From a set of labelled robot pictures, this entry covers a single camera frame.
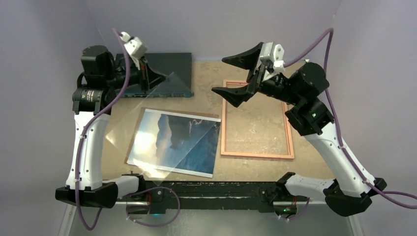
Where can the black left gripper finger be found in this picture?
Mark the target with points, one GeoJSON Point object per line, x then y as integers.
{"type": "Point", "coordinates": [151, 78]}
{"type": "Point", "coordinates": [150, 89]}

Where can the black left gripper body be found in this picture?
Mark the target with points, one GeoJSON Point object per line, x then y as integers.
{"type": "Point", "coordinates": [137, 77]}

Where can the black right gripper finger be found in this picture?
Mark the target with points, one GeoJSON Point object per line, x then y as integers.
{"type": "Point", "coordinates": [235, 92]}
{"type": "Point", "coordinates": [246, 60]}

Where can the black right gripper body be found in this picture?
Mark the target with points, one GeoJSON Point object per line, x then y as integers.
{"type": "Point", "coordinates": [275, 87]}

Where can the brown cardboard backing board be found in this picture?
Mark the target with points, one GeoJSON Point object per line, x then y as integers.
{"type": "Point", "coordinates": [165, 137]}

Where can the clear transparent sheet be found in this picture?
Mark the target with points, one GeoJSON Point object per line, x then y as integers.
{"type": "Point", "coordinates": [122, 127]}

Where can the blue landscape photo print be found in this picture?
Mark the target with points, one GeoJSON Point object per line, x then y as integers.
{"type": "Point", "coordinates": [199, 162]}

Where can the pink wooden picture frame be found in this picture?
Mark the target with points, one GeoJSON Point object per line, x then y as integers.
{"type": "Point", "coordinates": [256, 130]}

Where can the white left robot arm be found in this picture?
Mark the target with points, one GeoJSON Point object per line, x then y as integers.
{"type": "Point", "coordinates": [101, 83]}

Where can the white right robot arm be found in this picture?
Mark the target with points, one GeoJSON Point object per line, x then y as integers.
{"type": "Point", "coordinates": [350, 191]}

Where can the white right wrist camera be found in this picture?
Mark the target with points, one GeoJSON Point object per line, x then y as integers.
{"type": "Point", "coordinates": [271, 57]}

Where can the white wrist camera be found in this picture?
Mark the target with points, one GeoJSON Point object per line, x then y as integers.
{"type": "Point", "coordinates": [271, 57]}
{"type": "Point", "coordinates": [134, 46]}

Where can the dark blue network switch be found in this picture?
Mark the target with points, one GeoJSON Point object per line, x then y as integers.
{"type": "Point", "coordinates": [177, 66]}

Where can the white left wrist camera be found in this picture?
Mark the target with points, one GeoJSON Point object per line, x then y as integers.
{"type": "Point", "coordinates": [134, 46]}

